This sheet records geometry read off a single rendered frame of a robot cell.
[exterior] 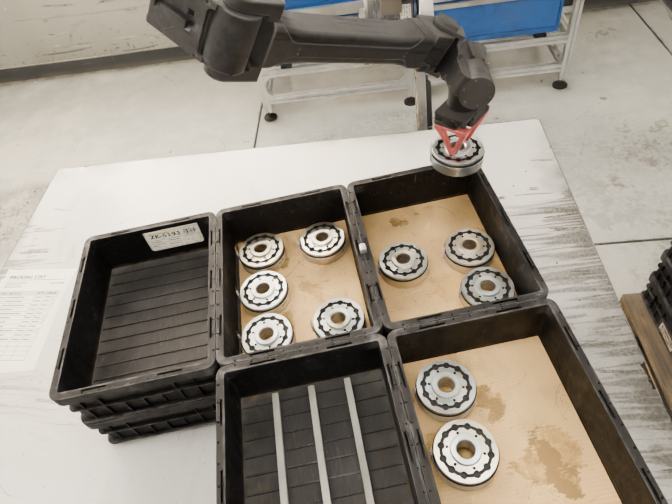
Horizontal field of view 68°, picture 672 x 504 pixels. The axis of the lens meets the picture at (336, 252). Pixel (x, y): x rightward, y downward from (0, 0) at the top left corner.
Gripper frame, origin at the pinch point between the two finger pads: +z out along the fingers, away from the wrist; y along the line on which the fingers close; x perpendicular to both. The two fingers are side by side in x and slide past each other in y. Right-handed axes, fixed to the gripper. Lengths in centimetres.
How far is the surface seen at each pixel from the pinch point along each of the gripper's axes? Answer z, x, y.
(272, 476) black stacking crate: 24, -4, -66
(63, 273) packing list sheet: 38, 86, -59
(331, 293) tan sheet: 23.0, 10.9, -30.7
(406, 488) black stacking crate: 23, -23, -54
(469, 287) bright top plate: 18.8, -13.2, -16.4
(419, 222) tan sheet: 22.1, 5.9, -3.7
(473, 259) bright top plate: 18.9, -10.5, -9.5
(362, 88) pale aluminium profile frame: 91, 121, 126
